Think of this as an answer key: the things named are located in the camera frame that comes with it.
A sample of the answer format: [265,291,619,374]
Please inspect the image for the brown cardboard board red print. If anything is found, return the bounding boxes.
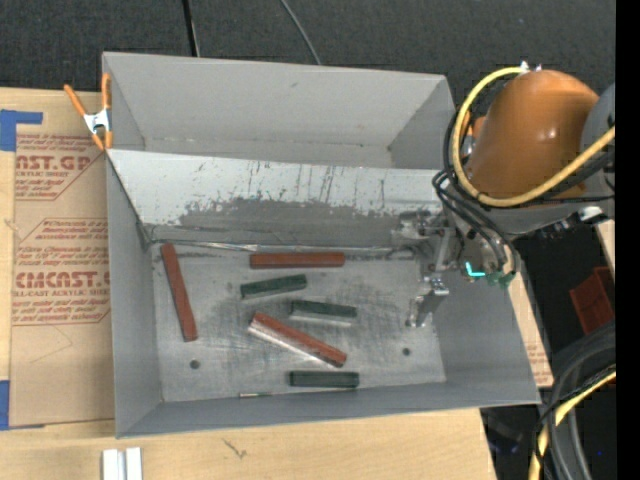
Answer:
[0,86,555,429]

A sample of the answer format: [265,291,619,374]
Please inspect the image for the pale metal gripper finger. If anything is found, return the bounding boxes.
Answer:
[406,276,450,329]
[398,211,446,242]

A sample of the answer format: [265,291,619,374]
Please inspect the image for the grey metal bin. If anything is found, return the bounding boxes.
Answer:
[101,51,544,439]

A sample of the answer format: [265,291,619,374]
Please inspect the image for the dark green flat block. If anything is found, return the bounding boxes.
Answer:
[288,298,360,327]
[239,273,309,301]
[287,369,362,390]

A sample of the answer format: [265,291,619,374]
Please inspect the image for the red-brown flat block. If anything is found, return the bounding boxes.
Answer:
[159,242,200,344]
[248,251,348,271]
[246,311,349,370]

